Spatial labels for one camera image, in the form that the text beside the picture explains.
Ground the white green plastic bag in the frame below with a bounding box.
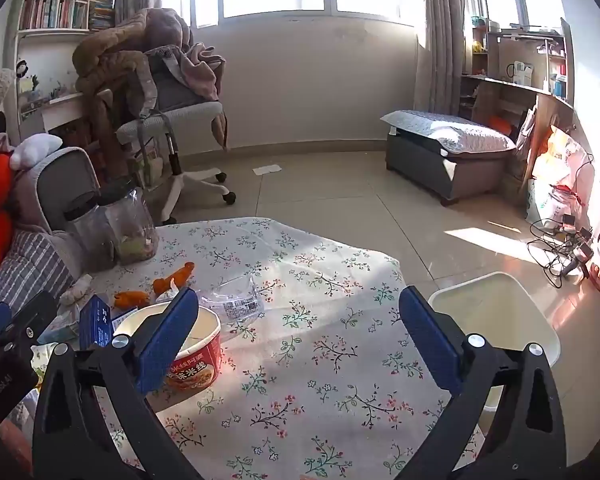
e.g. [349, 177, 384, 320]
[525, 177, 576, 227]

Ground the grey storage ottoman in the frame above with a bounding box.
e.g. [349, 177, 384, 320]
[385, 127, 512, 207]

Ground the pink cloth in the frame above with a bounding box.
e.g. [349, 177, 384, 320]
[180, 42, 228, 151]

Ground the orange peel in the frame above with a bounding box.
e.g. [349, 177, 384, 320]
[112, 291, 151, 309]
[152, 261, 196, 295]

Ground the white printed sack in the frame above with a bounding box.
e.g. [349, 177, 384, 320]
[530, 125, 596, 221]

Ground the clear plastic wrapper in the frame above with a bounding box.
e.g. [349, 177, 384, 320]
[197, 275, 266, 323]

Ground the floral tablecloth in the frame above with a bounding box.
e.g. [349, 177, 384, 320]
[30, 216, 486, 480]

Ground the white bookshelf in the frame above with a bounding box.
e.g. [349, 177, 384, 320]
[5, 0, 118, 146]

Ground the white trash bin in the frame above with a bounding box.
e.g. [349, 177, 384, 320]
[427, 271, 562, 438]

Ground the white box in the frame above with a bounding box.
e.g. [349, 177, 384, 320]
[505, 60, 535, 87]

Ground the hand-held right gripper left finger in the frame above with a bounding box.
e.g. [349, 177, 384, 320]
[32, 287, 203, 480]

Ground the blue cardboard box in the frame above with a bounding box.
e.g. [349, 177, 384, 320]
[79, 294, 114, 350]

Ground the red paper noodle bowl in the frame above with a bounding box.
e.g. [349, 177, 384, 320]
[112, 302, 222, 392]

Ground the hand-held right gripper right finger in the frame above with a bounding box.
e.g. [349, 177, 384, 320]
[397, 286, 566, 480]

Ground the black cable tangle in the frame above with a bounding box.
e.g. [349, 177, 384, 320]
[527, 210, 598, 288]

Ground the white grey office chair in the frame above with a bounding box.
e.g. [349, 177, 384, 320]
[115, 45, 237, 226]

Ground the grey patterned cushion pad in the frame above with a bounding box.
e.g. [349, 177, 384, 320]
[380, 109, 517, 158]

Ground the brown blanket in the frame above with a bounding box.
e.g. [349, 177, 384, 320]
[73, 8, 196, 176]

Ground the white plush pillow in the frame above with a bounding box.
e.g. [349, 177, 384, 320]
[9, 133, 63, 171]

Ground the wooden desk with shelves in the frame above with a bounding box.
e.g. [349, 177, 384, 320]
[457, 17, 578, 201]

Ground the plastic jar with yellow contents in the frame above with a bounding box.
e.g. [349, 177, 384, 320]
[97, 180, 159, 266]

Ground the large crumpled tissue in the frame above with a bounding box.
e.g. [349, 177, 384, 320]
[59, 274, 95, 307]

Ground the grey striped quilt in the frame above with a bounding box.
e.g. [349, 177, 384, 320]
[0, 230, 76, 321]

